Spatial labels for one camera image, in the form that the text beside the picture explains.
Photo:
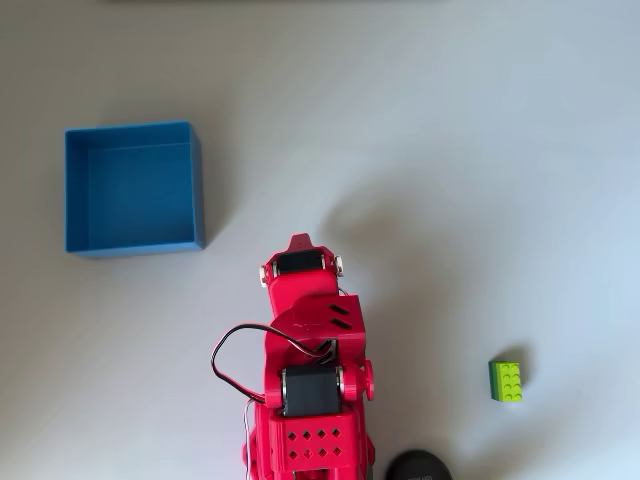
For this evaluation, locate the black round object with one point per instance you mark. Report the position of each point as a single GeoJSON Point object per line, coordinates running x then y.
{"type": "Point", "coordinates": [417, 467]}

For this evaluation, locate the red robot arm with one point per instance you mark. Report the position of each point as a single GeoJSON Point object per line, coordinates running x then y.
{"type": "Point", "coordinates": [300, 290]}

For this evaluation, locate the green lego brick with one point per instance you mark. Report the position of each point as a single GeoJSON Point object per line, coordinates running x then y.
{"type": "Point", "coordinates": [510, 382]}

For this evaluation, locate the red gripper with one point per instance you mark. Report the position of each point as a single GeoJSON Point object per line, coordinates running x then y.
{"type": "Point", "coordinates": [299, 286]}

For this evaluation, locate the blue box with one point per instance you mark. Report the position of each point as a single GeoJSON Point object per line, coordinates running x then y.
{"type": "Point", "coordinates": [135, 195]}

